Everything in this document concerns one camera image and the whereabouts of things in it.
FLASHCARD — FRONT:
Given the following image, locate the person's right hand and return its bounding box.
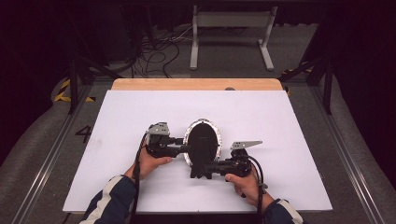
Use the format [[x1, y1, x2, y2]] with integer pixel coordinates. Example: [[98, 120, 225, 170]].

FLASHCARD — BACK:
[[224, 172, 275, 209]]

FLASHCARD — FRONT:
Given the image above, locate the black metal stand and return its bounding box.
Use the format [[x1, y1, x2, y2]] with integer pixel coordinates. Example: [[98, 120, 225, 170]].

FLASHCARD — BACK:
[[278, 55, 334, 115], [68, 59, 123, 115]]

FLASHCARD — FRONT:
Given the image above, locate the aluminium floor rail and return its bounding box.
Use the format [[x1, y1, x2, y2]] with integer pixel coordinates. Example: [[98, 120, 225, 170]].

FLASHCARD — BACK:
[[311, 85, 388, 224], [10, 83, 94, 224]]

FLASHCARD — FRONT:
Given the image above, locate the yellow black floor tape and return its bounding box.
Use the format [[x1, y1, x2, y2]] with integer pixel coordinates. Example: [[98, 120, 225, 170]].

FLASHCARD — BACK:
[[54, 78, 96, 103], [281, 63, 312, 76]]

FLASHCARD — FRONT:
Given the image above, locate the black tape floor mark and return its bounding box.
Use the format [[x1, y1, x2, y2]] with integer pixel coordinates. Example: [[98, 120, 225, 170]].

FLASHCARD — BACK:
[[74, 125, 93, 144]]

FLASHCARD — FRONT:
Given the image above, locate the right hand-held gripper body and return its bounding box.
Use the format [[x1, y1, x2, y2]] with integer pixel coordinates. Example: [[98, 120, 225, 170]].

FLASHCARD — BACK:
[[229, 140, 263, 178]]

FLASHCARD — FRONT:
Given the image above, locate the oval pearl-trimmed photo frame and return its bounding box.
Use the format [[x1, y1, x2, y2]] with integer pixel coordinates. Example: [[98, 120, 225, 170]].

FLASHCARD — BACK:
[[182, 118, 223, 180]]

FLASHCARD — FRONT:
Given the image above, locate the white metal stand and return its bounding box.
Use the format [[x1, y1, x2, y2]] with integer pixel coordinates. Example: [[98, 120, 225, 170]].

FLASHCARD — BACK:
[[190, 5, 278, 72]]

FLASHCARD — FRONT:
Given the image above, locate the tangle of black floor cables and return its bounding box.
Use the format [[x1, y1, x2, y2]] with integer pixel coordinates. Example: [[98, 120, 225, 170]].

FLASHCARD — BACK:
[[129, 26, 194, 78]]

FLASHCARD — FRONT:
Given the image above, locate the person's left hand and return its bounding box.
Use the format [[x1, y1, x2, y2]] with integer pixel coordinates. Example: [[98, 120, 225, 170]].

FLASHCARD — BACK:
[[124, 146, 173, 182]]

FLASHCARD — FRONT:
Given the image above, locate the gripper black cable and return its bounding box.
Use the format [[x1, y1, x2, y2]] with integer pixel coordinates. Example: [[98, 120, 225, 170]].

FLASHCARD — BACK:
[[129, 133, 149, 224], [246, 154, 269, 224]]

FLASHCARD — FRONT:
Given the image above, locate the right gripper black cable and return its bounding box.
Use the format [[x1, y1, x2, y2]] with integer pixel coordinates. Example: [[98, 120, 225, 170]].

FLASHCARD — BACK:
[[246, 154, 269, 224]]

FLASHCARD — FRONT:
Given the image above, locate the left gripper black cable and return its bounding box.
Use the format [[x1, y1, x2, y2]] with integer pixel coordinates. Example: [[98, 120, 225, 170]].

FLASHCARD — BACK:
[[129, 133, 149, 224]]

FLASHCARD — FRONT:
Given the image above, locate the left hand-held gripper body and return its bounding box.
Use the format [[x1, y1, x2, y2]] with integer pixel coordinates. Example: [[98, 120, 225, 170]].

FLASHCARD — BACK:
[[145, 121, 182, 159]]

